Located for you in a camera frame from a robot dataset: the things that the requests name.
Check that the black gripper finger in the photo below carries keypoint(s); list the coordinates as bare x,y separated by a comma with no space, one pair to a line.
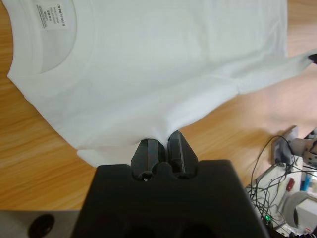
148,156
313,59
182,156

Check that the white t-shirt with black logo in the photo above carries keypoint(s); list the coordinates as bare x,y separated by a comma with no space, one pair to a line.
148,62

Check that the device with green light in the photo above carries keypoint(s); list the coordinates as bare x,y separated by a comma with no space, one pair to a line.
267,218

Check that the small red tool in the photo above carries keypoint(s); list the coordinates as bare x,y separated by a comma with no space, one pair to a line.
290,184

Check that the grey curved headset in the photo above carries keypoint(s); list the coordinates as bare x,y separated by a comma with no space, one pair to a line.
288,205

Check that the small blue object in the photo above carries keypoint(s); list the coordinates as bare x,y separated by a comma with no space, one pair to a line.
307,182

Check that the arm grey base plate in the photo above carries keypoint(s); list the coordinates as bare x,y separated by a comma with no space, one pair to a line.
280,148

